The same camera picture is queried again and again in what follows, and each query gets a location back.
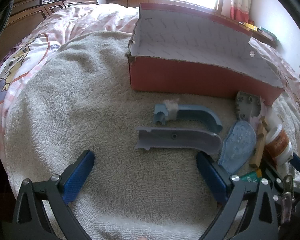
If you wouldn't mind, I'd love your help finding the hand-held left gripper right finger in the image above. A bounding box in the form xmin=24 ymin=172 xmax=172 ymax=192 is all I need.
xmin=196 ymin=152 xmax=280 ymax=240

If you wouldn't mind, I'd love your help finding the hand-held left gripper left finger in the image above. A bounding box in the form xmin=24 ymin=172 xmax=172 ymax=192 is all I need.
xmin=12 ymin=150 xmax=95 ymax=240

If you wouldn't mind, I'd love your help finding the green packet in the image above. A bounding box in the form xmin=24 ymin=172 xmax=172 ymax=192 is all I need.
xmin=240 ymin=170 xmax=263 ymax=184

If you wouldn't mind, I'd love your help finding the white bottle orange label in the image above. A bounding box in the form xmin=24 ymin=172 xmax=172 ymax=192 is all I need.
xmin=264 ymin=105 xmax=294 ymax=167

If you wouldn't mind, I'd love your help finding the blue oval plastic plate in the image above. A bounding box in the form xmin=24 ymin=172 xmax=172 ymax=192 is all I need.
xmin=217 ymin=120 xmax=257 ymax=175

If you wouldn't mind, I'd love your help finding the grey curved plastic shell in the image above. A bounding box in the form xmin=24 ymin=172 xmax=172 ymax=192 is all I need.
xmin=134 ymin=127 xmax=223 ymax=155

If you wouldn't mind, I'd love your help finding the blue curved plastic handle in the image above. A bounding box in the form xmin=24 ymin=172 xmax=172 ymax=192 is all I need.
xmin=153 ymin=99 xmax=223 ymax=133

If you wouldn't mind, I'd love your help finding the grey plastic plate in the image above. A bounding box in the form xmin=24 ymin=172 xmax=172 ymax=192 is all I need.
xmin=234 ymin=91 xmax=262 ymax=122

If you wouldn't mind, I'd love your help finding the red cardboard box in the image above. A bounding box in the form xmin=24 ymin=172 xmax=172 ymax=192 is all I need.
xmin=126 ymin=2 xmax=285 ymax=105

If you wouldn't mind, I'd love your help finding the wooden block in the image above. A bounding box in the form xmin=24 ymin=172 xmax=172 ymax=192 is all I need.
xmin=249 ymin=119 xmax=268 ymax=168

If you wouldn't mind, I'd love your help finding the beige towel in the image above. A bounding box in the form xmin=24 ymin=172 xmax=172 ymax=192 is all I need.
xmin=4 ymin=30 xmax=300 ymax=240

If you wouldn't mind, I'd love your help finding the pink printed blanket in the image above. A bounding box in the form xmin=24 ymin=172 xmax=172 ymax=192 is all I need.
xmin=0 ymin=4 xmax=300 ymax=180

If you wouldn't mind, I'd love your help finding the yellow box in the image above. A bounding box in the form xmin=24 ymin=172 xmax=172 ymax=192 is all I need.
xmin=239 ymin=21 xmax=258 ymax=32

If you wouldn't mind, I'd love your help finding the pink white curtain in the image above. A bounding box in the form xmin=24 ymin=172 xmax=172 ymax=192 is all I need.
xmin=230 ymin=0 xmax=255 ymax=24

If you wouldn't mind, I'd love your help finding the dark wooden headboard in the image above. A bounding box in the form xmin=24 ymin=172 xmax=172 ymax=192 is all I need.
xmin=0 ymin=0 xmax=99 ymax=75

